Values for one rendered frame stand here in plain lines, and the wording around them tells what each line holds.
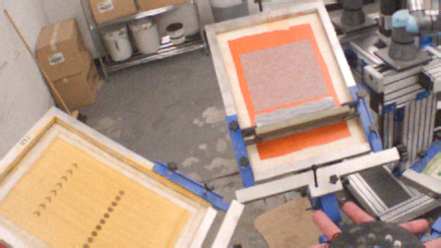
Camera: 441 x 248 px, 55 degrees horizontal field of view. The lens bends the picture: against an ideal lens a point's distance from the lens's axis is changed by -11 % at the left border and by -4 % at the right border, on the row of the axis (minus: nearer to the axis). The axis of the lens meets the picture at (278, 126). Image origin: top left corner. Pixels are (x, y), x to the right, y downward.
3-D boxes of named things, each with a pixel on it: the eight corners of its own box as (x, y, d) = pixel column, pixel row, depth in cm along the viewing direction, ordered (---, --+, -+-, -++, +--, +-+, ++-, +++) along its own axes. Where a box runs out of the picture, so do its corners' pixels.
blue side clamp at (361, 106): (346, 92, 207) (348, 85, 200) (355, 90, 207) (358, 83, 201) (368, 153, 196) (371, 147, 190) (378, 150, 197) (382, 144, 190)
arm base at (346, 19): (356, 13, 273) (356, -2, 267) (370, 22, 262) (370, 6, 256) (336, 19, 270) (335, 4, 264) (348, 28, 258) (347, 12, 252)
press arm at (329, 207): (313, 185, 185) (314, 182, 180) (327, 181, 186) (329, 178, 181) (326, 226, 179) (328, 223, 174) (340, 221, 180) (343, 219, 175)
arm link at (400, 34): (389, 32, 228) (389, 8, 220) (414, 31, 227) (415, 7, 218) (394, 43, 218) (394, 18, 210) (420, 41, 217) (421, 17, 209)
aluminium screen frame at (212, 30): (205, 30, 215) (204, 26, 211) (321, 5, 223) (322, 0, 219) (246, 186, 188) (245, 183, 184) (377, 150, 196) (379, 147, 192)
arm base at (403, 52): (406, 44, 236) (406, 28, 230) (423, 56, 225) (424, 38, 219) (382, 52, 232) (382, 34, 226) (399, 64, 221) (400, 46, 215)
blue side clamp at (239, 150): (225, 121, 199) (224, 115, 193) (237, 119, 200) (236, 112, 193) (243, 186, 189) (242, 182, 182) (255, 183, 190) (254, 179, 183)
